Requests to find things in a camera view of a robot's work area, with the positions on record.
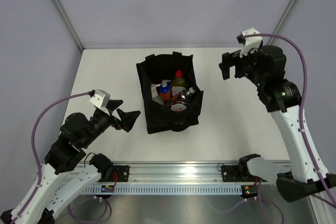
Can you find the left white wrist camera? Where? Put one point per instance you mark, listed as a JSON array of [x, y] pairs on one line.
[[100, 99]]

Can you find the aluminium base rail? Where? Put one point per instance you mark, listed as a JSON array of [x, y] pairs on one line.
[[175, 173]]

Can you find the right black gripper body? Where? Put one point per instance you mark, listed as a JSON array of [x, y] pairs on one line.
[[248, 64]]

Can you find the orange blue-pump bottle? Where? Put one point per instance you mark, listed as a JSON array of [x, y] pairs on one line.
[[165, 90]]

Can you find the black canvas bag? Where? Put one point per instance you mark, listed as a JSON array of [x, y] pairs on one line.
[[153, 70]]

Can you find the left aluminium frame post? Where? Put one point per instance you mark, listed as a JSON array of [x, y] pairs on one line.
[[68, 24]]

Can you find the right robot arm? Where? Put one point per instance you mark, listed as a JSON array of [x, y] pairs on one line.
[[265, 68]]

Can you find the clear silver-cap bottle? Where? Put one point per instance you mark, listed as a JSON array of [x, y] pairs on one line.
[[186, 95]]

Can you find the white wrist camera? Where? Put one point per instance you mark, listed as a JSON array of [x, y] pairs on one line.
[[249, 39], [100, 99]]

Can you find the aluminium frame post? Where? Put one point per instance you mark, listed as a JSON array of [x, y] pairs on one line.
[[284, 17], [68, 24]]

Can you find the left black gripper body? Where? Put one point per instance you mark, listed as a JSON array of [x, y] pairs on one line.
[[102, 120]]

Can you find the beige pump bottle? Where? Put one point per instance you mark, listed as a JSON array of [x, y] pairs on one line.
[[155, 95]]

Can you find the white slotted cable duct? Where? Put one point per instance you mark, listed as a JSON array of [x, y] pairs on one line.
[[165, 190]]

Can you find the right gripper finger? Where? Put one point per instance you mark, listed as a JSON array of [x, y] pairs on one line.
[[225, 69], [228, 59]]

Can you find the yellow red-cap detergent bottle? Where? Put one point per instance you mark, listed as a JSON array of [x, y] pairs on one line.
[[178, 83]]

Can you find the right aluminium frame post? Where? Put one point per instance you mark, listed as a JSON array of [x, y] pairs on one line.
[[284, 17]]

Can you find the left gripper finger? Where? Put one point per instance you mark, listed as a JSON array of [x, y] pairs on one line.
[[112, 105], [127, 119]]

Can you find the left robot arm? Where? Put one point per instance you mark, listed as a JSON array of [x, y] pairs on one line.
[[45, 200]]

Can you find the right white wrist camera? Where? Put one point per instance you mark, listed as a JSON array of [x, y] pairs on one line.
[[249, 39]]

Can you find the dark red Fairy bottle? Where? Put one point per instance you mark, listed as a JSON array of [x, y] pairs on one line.
[[178, 103]]

